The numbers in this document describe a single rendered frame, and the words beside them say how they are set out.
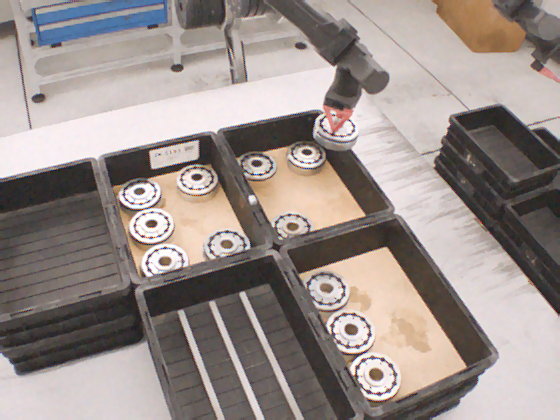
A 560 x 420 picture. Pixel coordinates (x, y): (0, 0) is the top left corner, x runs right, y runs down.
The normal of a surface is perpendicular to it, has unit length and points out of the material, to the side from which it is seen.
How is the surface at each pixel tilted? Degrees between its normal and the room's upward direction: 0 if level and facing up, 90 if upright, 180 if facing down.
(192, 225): 0
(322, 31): 93
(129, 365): 0
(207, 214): 0
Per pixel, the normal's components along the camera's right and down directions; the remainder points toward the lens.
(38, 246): 0.07, -0.69
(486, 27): 0.20, 0.72
